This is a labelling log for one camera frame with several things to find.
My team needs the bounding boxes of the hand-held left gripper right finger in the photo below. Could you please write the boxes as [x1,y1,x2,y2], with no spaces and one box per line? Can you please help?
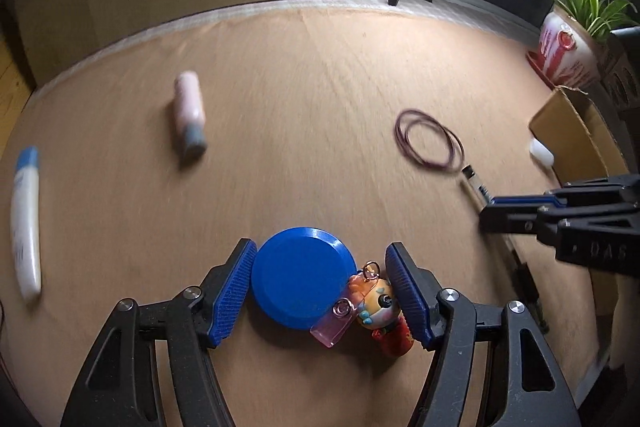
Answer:
[384,242,581,427]

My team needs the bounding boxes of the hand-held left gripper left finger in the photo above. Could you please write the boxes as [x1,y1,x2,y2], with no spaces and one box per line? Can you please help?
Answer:
[60,238,258,427]

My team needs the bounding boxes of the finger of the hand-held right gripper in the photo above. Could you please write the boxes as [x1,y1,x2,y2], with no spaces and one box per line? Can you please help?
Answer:
[486,174,640,208]
[479,202,640,247]

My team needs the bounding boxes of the doll keychain pink tag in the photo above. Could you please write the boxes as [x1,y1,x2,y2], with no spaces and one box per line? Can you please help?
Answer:
[310,261,416,358]

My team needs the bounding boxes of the clear black pen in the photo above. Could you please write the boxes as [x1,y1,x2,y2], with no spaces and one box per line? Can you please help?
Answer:
[461,164,549,334]

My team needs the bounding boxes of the small white cap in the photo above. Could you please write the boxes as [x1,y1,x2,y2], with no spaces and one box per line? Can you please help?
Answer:
[529,138,557,168]

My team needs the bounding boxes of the blue round disc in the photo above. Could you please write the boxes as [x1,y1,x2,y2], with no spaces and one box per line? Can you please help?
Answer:
[250,227,358,333]

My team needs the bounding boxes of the cardboard box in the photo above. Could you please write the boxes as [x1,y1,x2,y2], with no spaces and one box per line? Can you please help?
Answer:
[528,87,632,318]

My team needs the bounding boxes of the maroon rubber band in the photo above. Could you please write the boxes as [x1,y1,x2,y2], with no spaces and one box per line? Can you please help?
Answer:
[394,109,464,170]

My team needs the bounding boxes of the pink bottle grey cap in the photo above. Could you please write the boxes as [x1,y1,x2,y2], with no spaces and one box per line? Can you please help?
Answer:
[172,71,208,160]

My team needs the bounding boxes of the white tube blue cap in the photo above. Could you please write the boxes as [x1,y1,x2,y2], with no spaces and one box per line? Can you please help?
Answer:
[10,146,44,303]

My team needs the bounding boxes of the red pot saucer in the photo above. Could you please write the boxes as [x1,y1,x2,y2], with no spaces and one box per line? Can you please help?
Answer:
[525,49,558,90]

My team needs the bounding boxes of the white red flower pot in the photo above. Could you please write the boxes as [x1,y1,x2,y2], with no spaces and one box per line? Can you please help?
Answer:
[539,9,603,90]

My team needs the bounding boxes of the pine plank panel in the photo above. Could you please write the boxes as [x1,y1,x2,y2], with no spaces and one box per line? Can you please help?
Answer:
[0,32,39,118]

